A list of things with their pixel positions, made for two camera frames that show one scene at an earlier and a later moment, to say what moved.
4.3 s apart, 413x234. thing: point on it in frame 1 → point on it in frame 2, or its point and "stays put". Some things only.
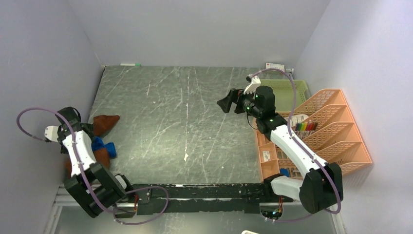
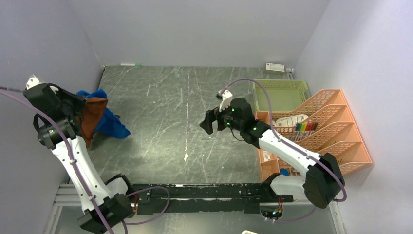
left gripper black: (90, 127) → (80, 103)
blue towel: (97, 144) → (110, 125)
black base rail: (168, 198) stays put
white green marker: (137, 64) stays put
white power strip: (280, 67) stays put
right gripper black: (234, 95) → (211, 115)
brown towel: (102, 124) → (94, 108)
